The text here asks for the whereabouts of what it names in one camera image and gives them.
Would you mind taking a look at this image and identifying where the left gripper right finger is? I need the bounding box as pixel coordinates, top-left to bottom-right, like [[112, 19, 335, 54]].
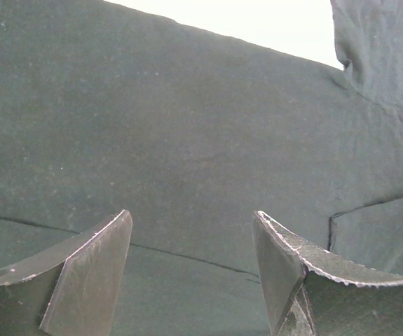
[[252, 211, 403, 335]]

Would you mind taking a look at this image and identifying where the black t shirt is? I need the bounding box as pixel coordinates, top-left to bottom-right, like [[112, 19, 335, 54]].
[[0, 1, 403, 335]]

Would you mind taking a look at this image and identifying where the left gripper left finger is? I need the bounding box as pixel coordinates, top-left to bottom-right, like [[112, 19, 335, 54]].
[[0, 210, 132, 335]]

